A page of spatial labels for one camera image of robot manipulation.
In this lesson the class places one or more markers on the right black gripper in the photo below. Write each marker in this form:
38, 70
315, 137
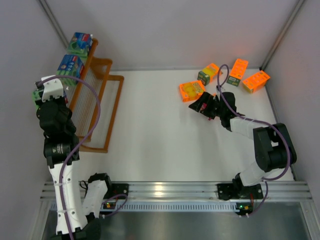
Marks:
207, 107

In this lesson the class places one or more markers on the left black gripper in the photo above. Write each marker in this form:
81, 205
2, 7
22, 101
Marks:
38, 95

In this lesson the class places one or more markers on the pink scrubber sponge box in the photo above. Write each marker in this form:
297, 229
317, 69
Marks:
206, 111

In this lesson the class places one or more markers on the blue green sponge pack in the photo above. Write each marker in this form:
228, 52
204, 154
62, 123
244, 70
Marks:
70, 65
62, 100
80, 44

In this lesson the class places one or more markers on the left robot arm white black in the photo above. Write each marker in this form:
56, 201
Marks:
77, 218

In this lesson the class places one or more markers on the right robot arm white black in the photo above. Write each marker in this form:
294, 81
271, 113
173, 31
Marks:
273, 147

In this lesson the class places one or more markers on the orange green box yellow sponge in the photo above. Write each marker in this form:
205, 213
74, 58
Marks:
207, 74

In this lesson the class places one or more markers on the orange box upright back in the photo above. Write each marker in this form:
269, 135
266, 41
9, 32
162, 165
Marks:
237, 72

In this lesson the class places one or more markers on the orange box far right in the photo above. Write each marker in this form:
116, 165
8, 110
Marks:
255, 82

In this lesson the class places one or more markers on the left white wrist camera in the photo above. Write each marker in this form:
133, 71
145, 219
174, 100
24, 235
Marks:
48, 88

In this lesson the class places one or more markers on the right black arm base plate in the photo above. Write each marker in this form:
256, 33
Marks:
228, 191

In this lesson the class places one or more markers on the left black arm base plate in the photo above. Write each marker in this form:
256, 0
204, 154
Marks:
116, 189

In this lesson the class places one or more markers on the aluminium mounting rail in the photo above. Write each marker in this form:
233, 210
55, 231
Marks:
276, 191

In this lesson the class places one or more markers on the slotted grey cable duct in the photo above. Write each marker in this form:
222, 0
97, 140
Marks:
139, 206

